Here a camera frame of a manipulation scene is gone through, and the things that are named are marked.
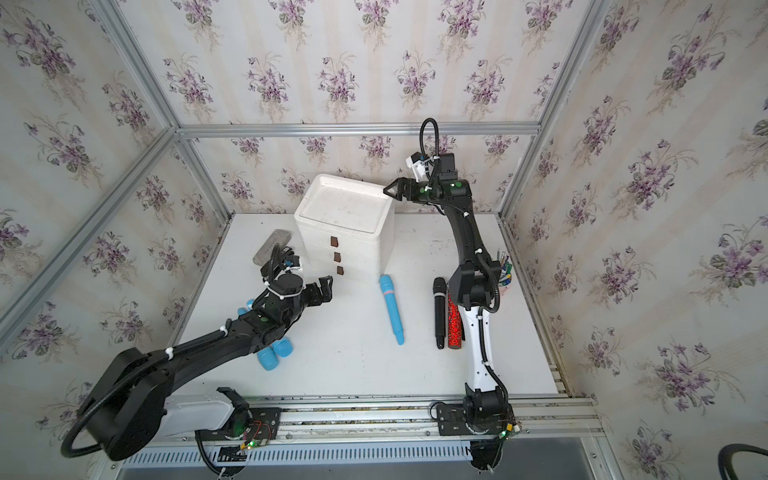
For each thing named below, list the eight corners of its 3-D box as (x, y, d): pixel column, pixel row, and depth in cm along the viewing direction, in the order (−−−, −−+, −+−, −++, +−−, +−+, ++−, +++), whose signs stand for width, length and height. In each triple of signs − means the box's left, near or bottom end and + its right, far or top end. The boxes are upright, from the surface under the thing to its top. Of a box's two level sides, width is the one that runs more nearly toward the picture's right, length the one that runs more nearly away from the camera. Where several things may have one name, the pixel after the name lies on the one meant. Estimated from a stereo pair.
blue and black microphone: (433, 348, 87) (434, 345, 85) (433, 280, 102) (434, 276, 100) (446, 349, 87) (448, 346, 85) (445, 281, 102) (446, 278, 100)
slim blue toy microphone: (396, 346, 87) (396, 343, 85) (379, 279, 102) (379, 275, 100) (409, 343, 88) (410, 340, 86) (390, 277, 103) (390, 273, 101)
